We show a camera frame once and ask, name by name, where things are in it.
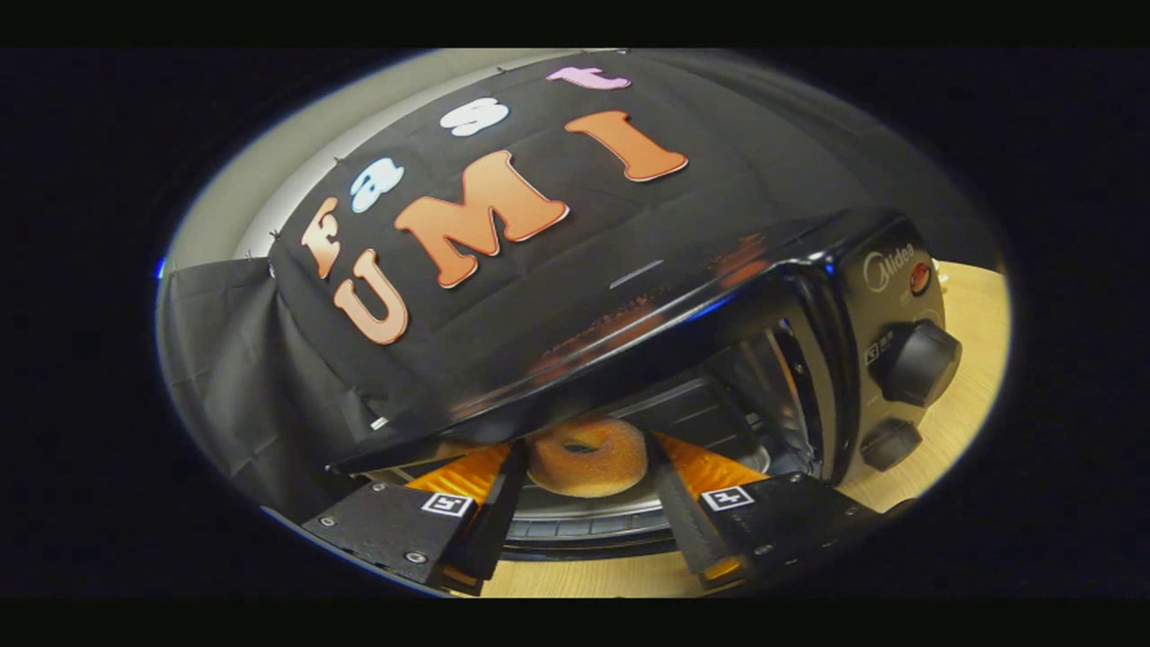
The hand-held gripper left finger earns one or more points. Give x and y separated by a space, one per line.
499 521

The brown sugared doughnut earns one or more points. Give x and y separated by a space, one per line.
620 458

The black toaster oven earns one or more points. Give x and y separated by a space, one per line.
844 305

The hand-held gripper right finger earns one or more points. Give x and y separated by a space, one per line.
678 521

